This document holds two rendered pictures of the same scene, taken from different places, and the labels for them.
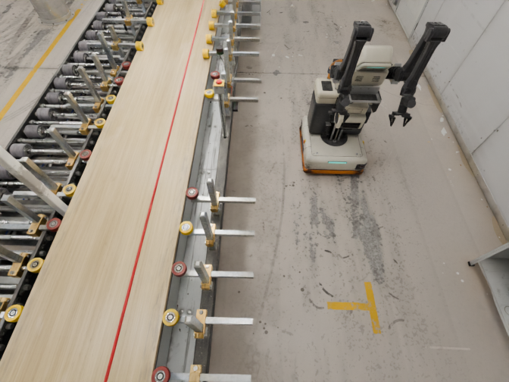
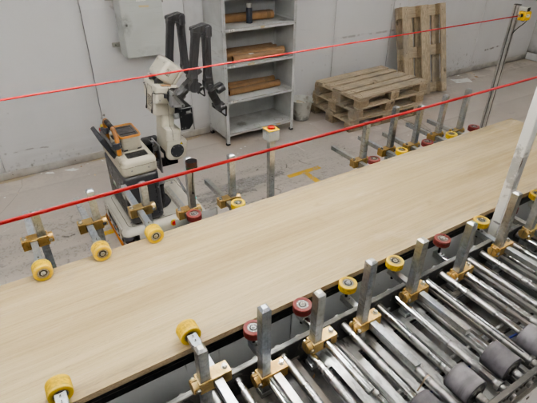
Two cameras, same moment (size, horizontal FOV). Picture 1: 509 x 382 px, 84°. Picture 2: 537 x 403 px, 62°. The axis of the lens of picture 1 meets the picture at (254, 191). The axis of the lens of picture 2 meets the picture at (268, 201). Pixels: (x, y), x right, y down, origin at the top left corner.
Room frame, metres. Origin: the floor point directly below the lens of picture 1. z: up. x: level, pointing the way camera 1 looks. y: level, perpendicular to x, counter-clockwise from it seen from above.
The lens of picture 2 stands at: (2.95, 2.21, 2.24)
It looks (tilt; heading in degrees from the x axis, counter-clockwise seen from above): 33 degrees down; 237
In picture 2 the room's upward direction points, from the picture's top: straight up
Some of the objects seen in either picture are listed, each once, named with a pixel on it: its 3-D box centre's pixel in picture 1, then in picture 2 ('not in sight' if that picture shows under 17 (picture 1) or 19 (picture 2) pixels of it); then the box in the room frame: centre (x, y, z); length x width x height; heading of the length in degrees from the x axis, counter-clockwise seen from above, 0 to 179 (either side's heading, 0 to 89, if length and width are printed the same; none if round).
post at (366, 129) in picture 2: (213, 201); (363, 153); (0.93, 0.26, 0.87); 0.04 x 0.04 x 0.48; 89
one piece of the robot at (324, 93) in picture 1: (340, 107); (136, 170); (2.18, -0.83, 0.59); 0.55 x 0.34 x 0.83; 89
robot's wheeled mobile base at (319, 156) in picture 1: (331, 144); (155, 213); (2.09, -0.83, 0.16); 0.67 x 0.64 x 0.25; 179
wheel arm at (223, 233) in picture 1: (220, 233); (379, 148); (0.72, 0.21, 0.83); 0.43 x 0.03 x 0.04; 89
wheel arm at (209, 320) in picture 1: (210, 320); (427, 133); (0.22, 0.22, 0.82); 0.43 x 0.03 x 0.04; 89
